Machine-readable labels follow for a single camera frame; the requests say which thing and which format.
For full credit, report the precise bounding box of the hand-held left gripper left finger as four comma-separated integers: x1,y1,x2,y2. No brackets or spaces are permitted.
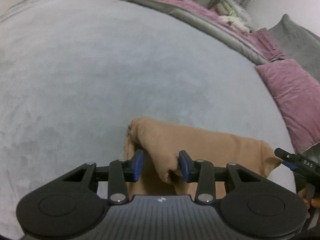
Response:
61,149,145,204

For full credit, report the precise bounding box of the person's right hand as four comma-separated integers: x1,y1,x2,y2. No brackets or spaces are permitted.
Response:
297,187,320,208

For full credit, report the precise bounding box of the pink velvet pillow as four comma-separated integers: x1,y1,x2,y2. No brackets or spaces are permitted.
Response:
255,59,320,153

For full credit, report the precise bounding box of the grey pillow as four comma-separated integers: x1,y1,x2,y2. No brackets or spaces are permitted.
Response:
267,14,320,85

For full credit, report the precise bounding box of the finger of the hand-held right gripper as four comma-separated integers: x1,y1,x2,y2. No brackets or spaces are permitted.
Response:
274,148,299,170

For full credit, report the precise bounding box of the cream plush toy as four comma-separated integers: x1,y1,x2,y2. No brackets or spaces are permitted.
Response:
217,15,250,33

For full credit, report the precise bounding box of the grey-blue bed sheet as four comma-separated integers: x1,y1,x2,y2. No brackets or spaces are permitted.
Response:
0,0,298,230

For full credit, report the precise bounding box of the pink and grey quilt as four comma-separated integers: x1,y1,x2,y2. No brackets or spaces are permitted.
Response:
37,0,270,65

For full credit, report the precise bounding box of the tan knit sweater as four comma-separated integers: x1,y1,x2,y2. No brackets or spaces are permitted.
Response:
124,117,283,196

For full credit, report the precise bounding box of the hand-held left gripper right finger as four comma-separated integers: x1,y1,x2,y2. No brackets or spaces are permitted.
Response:
178,150,265,204

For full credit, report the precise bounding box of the green spotted soft toy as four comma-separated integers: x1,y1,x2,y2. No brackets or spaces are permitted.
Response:
220,0,240,15

